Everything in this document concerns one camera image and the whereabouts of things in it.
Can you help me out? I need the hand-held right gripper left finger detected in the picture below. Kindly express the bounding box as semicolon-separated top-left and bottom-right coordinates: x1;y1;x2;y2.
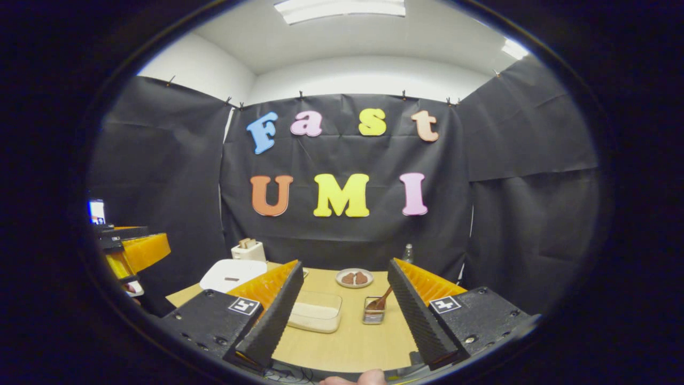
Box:
160;260;305;373

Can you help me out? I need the black backdrop cloth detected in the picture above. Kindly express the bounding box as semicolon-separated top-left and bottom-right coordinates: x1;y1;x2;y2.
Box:
87;56;603;317

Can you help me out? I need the white rice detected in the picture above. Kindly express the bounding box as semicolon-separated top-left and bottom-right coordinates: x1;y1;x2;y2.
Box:
291;302;339;322

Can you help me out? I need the large ceiling light panel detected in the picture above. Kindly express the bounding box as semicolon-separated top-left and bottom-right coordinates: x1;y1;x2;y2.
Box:
274;0;407;26

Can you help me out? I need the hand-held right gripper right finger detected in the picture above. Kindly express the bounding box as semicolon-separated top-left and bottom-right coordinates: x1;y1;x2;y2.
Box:
387;257;541;371

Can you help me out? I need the small ceiling light panel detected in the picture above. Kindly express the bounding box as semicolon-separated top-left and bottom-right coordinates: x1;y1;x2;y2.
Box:
501;37;530;61

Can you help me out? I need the wooden spoon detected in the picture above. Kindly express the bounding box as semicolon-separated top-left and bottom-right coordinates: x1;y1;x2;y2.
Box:
367;285;395;312

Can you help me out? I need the metal wire chopstick holder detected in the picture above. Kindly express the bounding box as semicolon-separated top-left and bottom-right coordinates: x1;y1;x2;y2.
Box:
362;296;387;326

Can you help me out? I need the white rice cooker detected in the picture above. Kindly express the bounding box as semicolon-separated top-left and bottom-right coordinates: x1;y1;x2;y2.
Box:
199;259;268;294

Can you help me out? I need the white round plate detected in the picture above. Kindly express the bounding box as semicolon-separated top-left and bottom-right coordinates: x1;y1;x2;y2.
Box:
335;268;375;289

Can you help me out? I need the clear rice container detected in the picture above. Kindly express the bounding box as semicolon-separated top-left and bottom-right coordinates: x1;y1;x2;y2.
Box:
286;290;344;334

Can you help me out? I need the white toaster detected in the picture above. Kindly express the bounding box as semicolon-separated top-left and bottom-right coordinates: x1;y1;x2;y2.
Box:
231;238;267;263

